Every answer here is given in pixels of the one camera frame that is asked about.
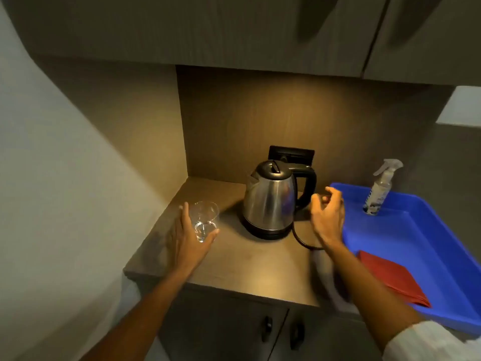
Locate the person's right hand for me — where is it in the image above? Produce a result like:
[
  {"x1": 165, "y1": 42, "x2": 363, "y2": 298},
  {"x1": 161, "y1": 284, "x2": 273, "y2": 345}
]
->
[{"x1": 310, "y1": 186, "x2": 346, "y2": 249}]

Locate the person's left hand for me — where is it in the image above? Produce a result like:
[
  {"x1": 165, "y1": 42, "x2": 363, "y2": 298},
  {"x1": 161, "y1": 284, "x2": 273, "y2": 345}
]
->
[{"x1": 167, "y1": 202, "x2": 221, "y2": 274}]

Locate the clear drinking glass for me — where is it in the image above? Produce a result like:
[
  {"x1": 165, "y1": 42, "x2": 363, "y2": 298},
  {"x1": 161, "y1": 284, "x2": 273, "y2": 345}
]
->
[{"x1": 188, "y1": 201, "x2": 220, "y2": 243}]

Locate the person's left forearm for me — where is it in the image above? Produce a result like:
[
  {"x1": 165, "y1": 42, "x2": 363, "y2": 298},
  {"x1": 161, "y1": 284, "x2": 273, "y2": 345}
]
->
[{"x1": 80, "y1": 265, "x2": 200, "y2": 361}]

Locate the person's right forearm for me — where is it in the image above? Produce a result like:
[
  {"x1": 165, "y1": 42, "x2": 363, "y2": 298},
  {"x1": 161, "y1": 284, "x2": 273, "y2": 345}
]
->
[{"x1": 323, "y1": 238, "x2": 423, "y2": 352}]

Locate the stainless steel electric kettle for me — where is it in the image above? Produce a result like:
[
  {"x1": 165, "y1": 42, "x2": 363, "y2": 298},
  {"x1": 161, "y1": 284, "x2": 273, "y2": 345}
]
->
[{"x1": 241, "y1": 159, "x2": 317, "y2": 231}]

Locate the black kettle base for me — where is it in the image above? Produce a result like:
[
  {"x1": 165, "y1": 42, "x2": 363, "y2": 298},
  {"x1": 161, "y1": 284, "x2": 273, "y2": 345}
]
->
[{"x1": 241, "y1": 216, "x2": 294, "y2": 240}]

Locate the clear spray bottle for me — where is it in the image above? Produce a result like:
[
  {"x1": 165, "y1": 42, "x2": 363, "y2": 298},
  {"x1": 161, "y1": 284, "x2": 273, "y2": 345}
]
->
[{"x1": 363, "y1": 158, "x2": 404, "y2": 215}]

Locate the grey base cabinet door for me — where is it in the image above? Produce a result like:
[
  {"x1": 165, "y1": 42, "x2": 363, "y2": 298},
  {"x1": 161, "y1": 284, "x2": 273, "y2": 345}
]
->
[
  {"x1": 157, "y1": 291, "x2": 290, "y2": 361},
  {"x1": 268, "y1": 307, "x2": 378, "y2": 361}
]

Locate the blue plastic tray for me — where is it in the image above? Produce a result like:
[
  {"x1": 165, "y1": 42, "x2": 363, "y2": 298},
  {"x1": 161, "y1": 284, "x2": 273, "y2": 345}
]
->
[{"x1": 329, "y1": 182, "x2": 481, "y2": 336}]

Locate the red folded cloth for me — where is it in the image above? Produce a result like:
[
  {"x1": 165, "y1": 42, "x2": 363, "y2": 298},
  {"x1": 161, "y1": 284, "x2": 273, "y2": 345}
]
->
[{"x1": 356, "y1": 250, "x2": 432, "y2": 309}]

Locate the white shirt sleeve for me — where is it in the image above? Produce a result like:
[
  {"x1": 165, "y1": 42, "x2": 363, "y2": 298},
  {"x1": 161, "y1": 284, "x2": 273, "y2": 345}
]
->
[{"x1": 382, "y1": 320, "x2": 481, "y2": 361}]

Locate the black kettle power cord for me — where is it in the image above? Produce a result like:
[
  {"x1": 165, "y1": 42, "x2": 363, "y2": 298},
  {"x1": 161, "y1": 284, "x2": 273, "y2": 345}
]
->
[{"x1": 291, "y1": 205, "x2": 326, "y2": 251}]

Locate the black wall socket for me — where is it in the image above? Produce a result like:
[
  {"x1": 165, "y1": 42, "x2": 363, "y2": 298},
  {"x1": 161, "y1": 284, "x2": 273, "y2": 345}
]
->
[{"x1": 268, "y1": 145, "x2": 315, "y2": 168}]

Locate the narrow wooden wall cabinet door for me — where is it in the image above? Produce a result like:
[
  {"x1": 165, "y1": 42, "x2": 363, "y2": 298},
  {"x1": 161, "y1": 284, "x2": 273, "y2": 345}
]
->
[{"x1": 362, "y1": 0, "x2": 481, "y2": 87}]

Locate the wide wooden wall cabinet door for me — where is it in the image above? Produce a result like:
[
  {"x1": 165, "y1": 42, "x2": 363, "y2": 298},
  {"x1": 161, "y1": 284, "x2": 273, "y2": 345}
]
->
[{"x1": 9, "y1": 0, "x2": 390, "y2": 78}]

